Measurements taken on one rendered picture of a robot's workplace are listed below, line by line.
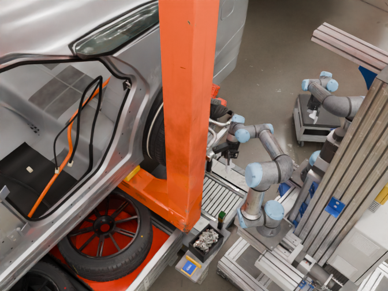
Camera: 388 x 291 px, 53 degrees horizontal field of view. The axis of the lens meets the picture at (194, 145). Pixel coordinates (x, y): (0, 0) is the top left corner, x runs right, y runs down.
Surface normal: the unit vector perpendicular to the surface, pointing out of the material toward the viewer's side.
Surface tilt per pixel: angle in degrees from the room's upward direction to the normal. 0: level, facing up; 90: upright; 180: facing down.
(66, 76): 6
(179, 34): 90
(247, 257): 0
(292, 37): 0
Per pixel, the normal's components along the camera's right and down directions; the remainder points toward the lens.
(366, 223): 0.03, -0.62
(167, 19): -0.58, 0.63
